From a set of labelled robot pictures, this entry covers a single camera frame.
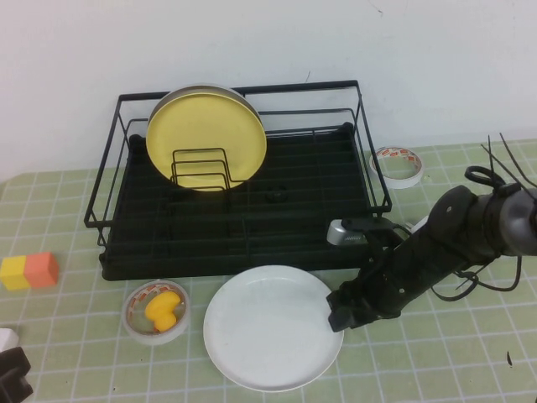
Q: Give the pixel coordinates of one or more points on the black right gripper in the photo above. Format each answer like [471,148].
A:
[394,281]

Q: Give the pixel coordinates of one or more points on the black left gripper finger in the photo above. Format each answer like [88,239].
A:
[14,388]
[14,361]

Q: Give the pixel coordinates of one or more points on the white round plate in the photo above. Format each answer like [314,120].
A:
[268,331]

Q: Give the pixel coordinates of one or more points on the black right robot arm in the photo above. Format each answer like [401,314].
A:
[482,222]

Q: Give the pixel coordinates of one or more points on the yellow round plate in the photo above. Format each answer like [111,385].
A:
[205,126]

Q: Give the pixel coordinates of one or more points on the grey metal round plate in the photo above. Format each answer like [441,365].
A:
[168,97]

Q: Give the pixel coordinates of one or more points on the white block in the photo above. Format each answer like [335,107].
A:
[6,338]

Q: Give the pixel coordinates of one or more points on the green checked tablecloth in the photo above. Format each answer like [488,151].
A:
[419,357]

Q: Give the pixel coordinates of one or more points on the yellow cube block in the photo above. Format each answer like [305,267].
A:
[13,273]

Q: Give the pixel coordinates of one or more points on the orange cube block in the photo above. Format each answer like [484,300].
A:
[41,270]

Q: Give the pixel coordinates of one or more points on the black plastic drip tray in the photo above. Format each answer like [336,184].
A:
[272,235]

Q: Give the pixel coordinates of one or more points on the white tape roll red print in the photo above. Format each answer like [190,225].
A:
[144,336]
[396,182]

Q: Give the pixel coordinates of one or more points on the yellow rubber duck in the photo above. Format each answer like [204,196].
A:
[160,310]

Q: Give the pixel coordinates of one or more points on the black zip tie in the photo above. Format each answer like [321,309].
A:
[491,157]
[514,157]

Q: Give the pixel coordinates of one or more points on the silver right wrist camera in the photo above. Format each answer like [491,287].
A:
[337,234]

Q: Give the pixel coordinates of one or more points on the white USB wall charger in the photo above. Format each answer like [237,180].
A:
[419,225]

